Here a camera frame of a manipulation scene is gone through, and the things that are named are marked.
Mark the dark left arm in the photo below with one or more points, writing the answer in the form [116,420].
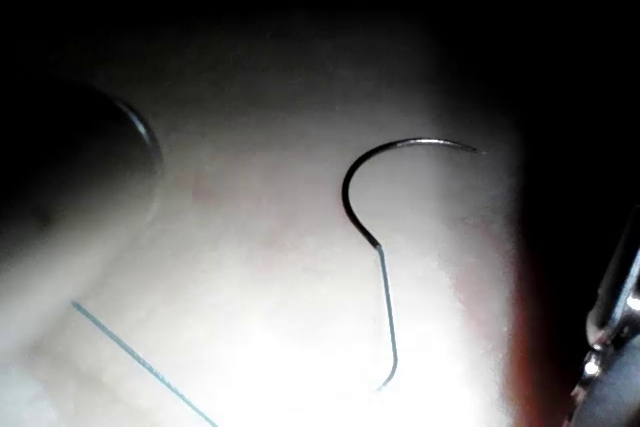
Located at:
[60,267]

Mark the curved steel needle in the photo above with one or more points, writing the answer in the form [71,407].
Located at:
[346,197]

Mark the tissue pad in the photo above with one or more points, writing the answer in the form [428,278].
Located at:
[280,297]

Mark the blue thread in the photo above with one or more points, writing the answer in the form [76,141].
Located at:
[390,307]

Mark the left arm needle driver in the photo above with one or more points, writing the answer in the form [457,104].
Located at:
[100,147]

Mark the right arm needle driver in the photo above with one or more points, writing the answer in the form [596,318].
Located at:
[612,387]

